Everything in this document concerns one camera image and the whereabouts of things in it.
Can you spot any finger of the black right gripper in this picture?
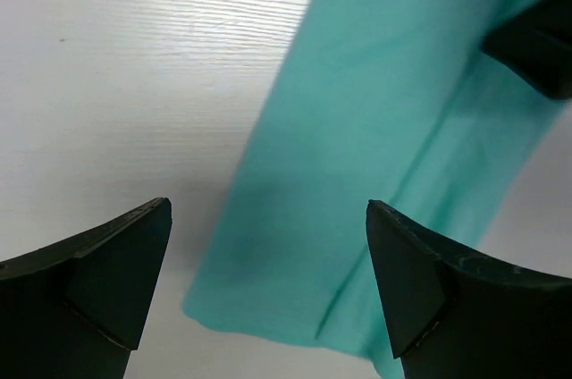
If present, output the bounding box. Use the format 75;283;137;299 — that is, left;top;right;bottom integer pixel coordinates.
481;0;571;100

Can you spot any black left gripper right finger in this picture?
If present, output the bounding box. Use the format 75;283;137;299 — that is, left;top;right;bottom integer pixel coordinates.
366;201;571;379

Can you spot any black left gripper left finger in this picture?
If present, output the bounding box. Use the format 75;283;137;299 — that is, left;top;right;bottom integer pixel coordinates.
1;198;172;379

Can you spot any teal t shirt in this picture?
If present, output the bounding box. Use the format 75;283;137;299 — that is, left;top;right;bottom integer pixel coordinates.
183;0;560;378

